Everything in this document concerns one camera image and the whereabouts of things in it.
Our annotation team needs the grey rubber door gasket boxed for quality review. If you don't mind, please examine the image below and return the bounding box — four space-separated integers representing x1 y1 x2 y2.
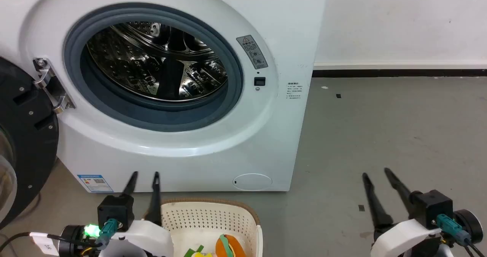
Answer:
63 3 244 132

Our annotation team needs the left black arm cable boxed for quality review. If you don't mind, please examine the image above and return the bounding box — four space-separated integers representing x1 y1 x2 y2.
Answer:
0 232 32 251

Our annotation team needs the black washing machine door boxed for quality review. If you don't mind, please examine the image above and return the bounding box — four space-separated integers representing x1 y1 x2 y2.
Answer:
0 57 60 228

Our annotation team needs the white front-load washing machine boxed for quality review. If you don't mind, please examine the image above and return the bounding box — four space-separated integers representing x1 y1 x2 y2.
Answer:
0 0 328 193

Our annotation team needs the teal cable connector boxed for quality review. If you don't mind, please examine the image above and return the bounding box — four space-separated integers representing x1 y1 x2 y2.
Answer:
94 219 119 249
436 214 473 247

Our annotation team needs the toy food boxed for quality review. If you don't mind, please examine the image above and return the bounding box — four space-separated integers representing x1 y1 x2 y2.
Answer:
184 233 247 257

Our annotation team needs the metal door hinge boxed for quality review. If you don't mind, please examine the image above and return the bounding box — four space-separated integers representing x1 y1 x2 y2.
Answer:
33 58 76 115

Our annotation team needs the white perforated laundry basket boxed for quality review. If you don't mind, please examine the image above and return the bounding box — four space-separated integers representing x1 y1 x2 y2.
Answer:
160 199 263 257

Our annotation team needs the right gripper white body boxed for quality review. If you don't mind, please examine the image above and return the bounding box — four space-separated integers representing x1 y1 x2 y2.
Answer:
371 218 442 257

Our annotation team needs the right teal cable connector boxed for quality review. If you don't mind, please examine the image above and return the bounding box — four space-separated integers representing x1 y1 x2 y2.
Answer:
436 214 473 247

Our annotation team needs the oval filter cover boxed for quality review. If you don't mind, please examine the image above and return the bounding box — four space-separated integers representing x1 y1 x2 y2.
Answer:
232 173 273 192

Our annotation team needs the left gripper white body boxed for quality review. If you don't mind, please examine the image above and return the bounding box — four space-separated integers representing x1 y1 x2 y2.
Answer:
99 219 175 257

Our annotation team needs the stainless steel washing machine drum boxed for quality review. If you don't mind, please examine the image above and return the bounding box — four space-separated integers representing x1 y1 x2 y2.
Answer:
86 22 228 102

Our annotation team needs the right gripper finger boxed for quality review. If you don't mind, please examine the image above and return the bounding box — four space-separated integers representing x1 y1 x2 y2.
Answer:
362 173 394 233
384 168 416 212

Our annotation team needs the white paper cable tag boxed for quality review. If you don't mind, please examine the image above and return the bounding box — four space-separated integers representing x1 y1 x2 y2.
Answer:
29 232 58 256

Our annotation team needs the blue energy label sticker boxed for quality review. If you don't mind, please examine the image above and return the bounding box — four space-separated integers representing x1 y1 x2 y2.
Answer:
77 174 114 193

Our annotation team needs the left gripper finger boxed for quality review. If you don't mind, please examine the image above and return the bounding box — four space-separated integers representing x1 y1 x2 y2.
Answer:
146 171 163 228
122 171 138 196

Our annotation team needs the grey warning sticker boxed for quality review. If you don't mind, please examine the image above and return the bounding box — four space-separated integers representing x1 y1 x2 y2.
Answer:
236 35 269 70

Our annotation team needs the left teal cable connector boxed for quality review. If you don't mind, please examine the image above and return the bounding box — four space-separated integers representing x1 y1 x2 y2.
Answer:
94 219 119 249

